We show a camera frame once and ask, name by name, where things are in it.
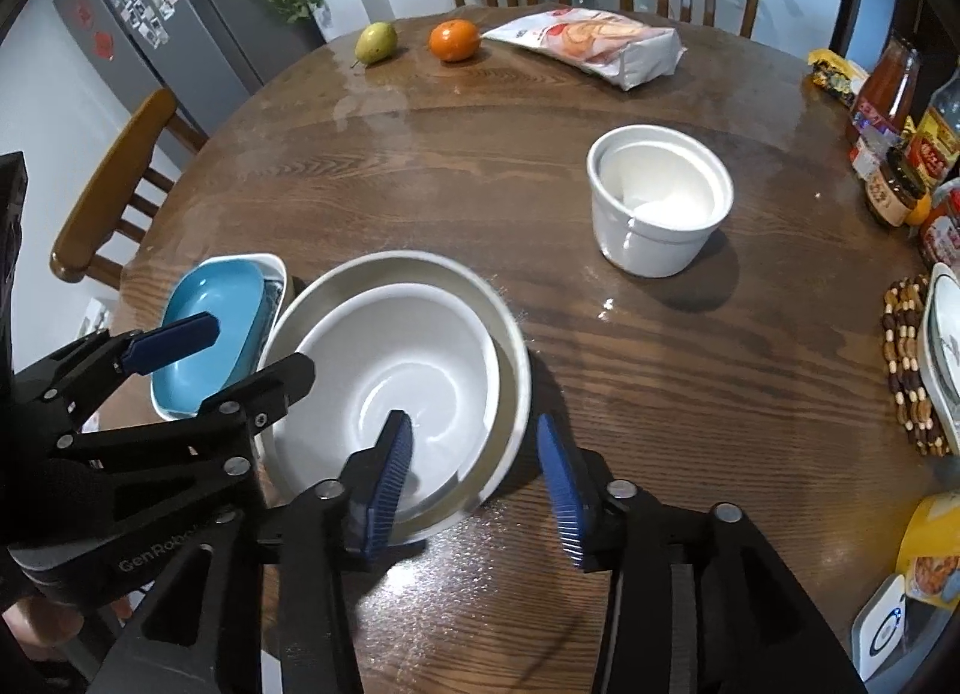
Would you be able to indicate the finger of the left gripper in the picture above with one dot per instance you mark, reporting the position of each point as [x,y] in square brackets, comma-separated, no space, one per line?
[224,427]
[72,383]

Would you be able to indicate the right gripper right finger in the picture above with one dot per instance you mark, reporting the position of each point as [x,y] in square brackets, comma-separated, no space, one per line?
[697,601]

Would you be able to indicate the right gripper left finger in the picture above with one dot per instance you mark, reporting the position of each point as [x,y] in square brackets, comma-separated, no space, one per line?
[198,629]

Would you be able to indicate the teal blue dish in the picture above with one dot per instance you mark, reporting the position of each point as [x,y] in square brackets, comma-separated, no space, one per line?
[226,296]

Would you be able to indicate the blue patterned plate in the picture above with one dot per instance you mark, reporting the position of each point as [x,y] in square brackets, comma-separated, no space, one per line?
[276,293]

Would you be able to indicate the medium white bowl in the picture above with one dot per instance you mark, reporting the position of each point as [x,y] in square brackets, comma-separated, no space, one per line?
[405,346]

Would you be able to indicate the large white bowl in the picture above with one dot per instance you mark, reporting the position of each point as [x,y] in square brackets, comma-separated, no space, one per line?
[409,266]

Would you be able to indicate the white ramekin cup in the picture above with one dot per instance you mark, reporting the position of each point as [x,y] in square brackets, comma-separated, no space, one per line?
[657,195]

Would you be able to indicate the left hand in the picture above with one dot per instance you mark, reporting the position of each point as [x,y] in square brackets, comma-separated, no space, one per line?
[37,623]

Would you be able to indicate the wooden chair left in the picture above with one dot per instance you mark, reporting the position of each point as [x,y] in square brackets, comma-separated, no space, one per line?
[99,213]

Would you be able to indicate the yellow food box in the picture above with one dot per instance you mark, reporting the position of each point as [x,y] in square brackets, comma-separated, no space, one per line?
[929,554]

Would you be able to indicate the wooden bead trivet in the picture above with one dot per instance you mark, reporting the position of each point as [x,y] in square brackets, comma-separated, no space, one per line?
[914,411]

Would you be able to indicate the white plate on trivet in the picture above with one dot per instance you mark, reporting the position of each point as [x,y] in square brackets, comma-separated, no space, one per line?
[939,349]

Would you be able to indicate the grey refrigerator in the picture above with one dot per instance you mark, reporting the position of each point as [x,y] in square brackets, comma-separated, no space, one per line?
[213,54]

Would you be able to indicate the red label jar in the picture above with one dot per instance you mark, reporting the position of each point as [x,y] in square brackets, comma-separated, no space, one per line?
[939,238]

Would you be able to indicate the small orange fruit right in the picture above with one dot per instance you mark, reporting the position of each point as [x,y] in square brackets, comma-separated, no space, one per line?
[920,212]

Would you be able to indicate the brown sauce jar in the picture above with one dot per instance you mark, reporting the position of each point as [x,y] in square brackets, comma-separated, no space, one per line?
[893,190]

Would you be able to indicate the green pear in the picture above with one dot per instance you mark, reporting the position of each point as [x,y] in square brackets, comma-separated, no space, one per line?
[377,42]

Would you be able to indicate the yellow cap oil bottle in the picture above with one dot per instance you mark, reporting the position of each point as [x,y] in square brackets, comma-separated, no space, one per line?
[933,148]

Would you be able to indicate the orange tangerine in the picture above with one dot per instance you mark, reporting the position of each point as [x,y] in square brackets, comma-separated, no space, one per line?
[454,41]

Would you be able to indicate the yellow snack packet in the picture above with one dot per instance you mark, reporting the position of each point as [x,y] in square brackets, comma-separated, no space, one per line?
[837,76]

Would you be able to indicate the red sauce bottle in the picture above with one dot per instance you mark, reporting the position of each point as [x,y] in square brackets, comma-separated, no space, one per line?
[880,109]

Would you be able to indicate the white snack bag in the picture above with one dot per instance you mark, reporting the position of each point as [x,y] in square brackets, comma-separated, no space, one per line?
[621,50]

